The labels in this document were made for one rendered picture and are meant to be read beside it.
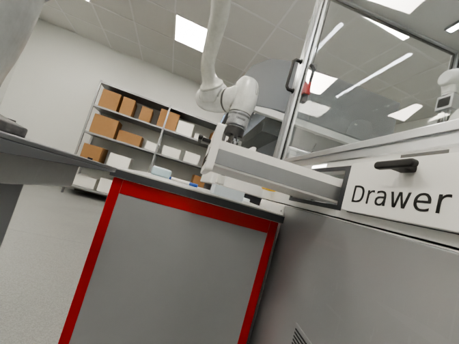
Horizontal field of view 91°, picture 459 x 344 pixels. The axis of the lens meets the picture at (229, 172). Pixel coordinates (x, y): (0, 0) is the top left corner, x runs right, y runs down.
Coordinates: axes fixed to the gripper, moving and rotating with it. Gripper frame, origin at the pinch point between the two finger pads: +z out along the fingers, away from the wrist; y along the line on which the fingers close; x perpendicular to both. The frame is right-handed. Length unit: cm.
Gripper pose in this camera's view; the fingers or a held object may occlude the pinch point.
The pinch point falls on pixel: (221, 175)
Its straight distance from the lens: 89.4
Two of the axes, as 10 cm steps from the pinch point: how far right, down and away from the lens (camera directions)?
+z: -2.8, 9.6, -0.8
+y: 2.5, -0.1, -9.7
